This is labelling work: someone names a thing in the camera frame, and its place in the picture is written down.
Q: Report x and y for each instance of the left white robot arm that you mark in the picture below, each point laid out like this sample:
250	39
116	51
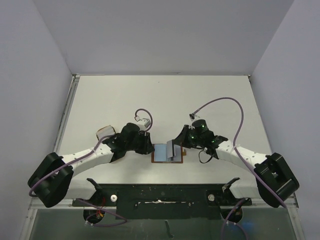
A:
51	182

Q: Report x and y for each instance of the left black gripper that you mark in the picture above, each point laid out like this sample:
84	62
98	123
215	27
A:
147	147

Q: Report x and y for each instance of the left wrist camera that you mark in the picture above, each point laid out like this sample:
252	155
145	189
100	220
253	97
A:
144	124

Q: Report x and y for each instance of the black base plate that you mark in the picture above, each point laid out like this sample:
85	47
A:
166	201

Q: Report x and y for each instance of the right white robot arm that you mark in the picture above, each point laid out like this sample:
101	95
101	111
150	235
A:
274	180

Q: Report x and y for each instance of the grey credit card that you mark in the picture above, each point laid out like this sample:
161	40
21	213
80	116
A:
171	151

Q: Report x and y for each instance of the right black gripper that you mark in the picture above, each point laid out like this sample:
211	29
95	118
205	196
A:
182	138

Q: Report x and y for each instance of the brown leather card holder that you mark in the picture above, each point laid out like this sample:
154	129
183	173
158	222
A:
159	156

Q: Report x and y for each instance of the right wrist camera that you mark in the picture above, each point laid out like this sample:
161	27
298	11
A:
194	117

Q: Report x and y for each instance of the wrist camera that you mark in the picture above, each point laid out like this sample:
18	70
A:
144	124
194	117

